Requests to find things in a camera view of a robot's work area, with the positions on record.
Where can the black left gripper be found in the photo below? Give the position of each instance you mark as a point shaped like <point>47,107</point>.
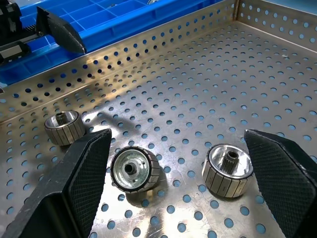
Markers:
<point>10,22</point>

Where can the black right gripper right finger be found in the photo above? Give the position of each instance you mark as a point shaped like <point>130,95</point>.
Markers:
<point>280,178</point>

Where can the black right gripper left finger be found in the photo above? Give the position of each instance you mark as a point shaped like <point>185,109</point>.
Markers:
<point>81,178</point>

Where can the metal rotor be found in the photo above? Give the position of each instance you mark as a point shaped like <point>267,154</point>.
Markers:
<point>226,178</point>
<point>135,171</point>
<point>64,131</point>

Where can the blue compartment tray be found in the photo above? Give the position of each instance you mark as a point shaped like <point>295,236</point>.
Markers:
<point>99,32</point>

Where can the perforated metal tray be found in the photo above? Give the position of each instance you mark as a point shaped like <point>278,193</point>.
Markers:
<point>198,86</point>

